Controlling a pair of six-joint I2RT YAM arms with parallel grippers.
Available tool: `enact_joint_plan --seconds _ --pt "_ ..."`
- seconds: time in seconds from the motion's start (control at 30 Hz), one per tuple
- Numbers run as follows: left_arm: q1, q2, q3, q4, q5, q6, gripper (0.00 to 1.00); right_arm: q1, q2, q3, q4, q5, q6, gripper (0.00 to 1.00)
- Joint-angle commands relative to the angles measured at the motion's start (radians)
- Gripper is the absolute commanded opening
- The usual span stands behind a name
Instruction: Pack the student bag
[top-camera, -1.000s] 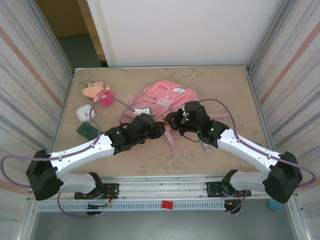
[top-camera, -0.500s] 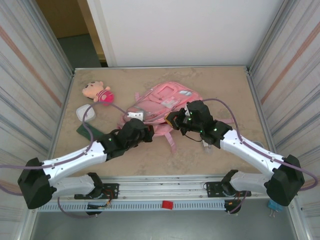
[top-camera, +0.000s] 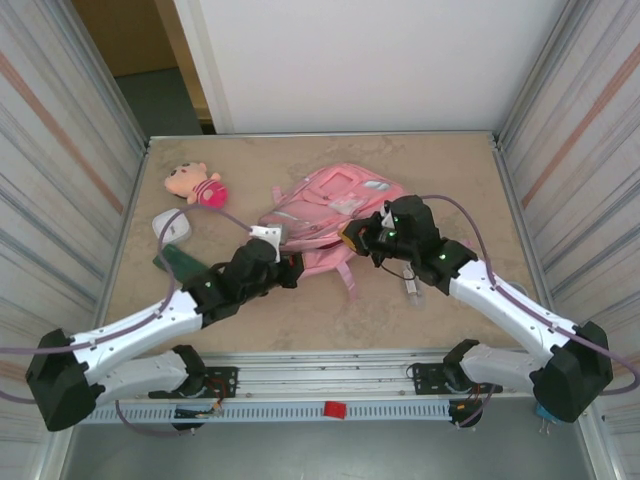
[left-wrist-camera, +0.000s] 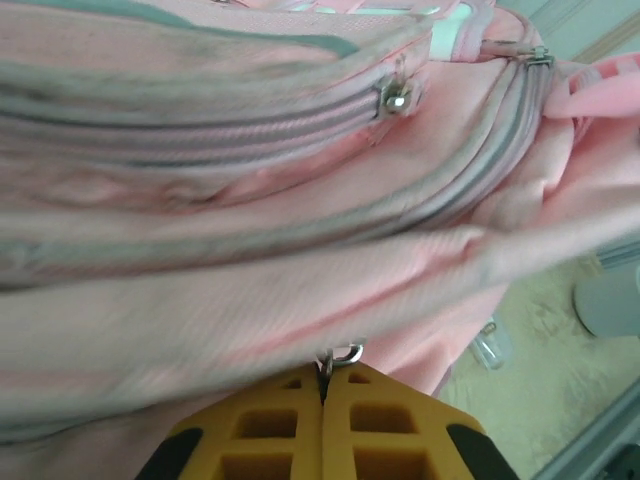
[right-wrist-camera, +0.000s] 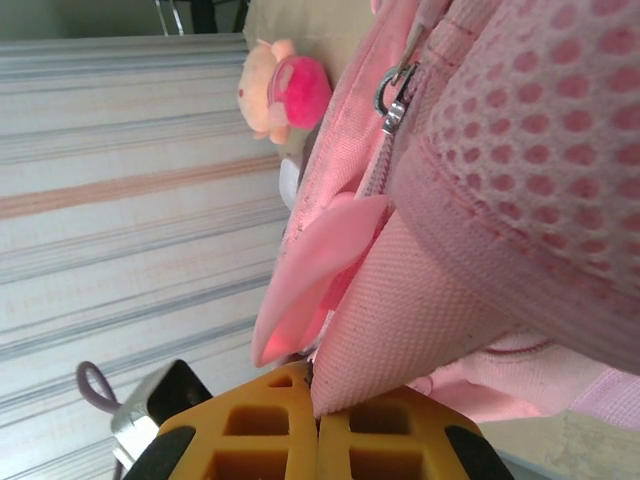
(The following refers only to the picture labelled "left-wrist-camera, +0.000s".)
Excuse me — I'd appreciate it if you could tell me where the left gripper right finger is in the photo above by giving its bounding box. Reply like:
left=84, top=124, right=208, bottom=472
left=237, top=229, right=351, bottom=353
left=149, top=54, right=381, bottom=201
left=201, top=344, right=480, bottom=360
left=322, top=362, right=506, bottom=480

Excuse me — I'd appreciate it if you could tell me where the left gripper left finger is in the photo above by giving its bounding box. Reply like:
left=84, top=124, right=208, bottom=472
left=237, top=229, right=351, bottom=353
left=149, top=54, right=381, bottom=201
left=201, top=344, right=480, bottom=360
left=142, top=364, right=325, bottom=480

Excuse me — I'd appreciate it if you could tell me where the small clear tube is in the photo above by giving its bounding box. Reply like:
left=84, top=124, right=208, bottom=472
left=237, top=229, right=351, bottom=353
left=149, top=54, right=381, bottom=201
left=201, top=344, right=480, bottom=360
left=467, top=314, right=516, bottom=371

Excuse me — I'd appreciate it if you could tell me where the pink student backpack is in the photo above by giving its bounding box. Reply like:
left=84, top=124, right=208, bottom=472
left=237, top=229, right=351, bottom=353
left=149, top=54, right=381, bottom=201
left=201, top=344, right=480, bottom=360
left=0, top=0, right=640, bottom=480

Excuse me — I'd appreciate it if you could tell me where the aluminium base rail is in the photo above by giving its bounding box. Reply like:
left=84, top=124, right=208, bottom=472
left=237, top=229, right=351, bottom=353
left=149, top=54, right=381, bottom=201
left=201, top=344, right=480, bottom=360
left=529, top=389, right=640, bottom=480

